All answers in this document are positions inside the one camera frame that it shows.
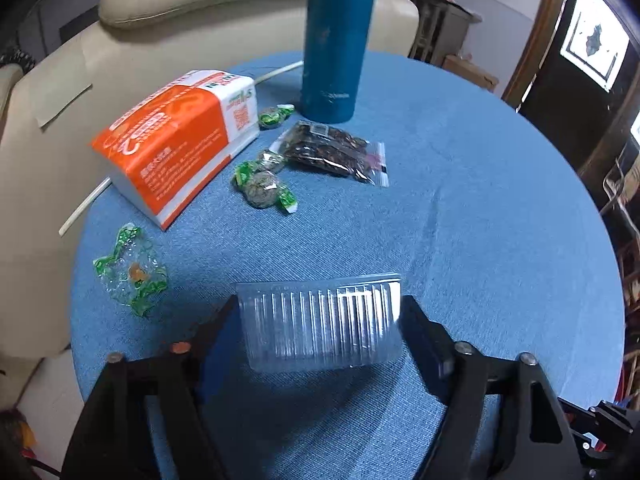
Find green candy wrapper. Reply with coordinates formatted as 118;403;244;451
92;222;168;318

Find teal thermos bottle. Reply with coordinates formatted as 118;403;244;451
300;0;374;124

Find green wrapped candy near bottle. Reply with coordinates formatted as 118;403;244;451
258;103;295;130

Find wooden radiator cabinet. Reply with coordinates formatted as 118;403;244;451
409;0;483;67

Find cardboard box on floor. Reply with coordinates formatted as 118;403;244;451
442;54;499;92

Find clear plastic tray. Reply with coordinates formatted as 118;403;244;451
235;274;404;373

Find bag of dark seeds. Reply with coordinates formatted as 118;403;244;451
270;120;390;188

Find dark wooden door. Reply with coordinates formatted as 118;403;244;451
518;0;639;170

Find cream leather sofa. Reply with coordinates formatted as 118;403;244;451
0;0;421;361

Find orange white tissue pack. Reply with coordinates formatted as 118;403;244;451
89;69;262;232

